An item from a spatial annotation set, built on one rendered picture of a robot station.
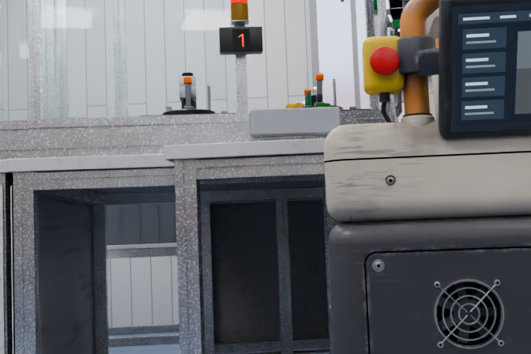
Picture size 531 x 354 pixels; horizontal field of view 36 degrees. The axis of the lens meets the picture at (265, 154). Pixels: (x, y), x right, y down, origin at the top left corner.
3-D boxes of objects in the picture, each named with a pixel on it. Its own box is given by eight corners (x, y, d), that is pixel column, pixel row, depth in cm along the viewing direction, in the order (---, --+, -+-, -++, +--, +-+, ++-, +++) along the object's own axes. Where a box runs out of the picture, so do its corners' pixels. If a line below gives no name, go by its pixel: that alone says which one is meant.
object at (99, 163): (642, 151, 198) (642, 138, 198) (7, 171, 187) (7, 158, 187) (461, 182, 338) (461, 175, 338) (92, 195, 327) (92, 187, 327)
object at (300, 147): (613, 139, 163) (611, 124, 163) (163, 159, 169) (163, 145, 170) (528, 163, 232) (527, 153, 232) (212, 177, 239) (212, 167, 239)
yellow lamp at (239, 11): (249, 19, 230) (248, 2, 230) (231, 20, 229) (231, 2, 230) (248, 24, 235) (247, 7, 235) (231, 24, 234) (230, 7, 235)
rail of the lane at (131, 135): (397, 148, 202) (394, 105, 203) (28, 160, 195) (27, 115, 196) (392, 151, 207) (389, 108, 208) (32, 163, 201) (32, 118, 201)
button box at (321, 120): (340, 131, 194) (339, 105, 195) (252, 134, 193) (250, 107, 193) (336, 134, 201) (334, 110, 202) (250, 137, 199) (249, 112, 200)
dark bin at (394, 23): (442, 26, 215) (442, -2, 212) (392, 29, 216) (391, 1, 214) (431, 6, 241) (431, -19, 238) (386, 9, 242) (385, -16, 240)
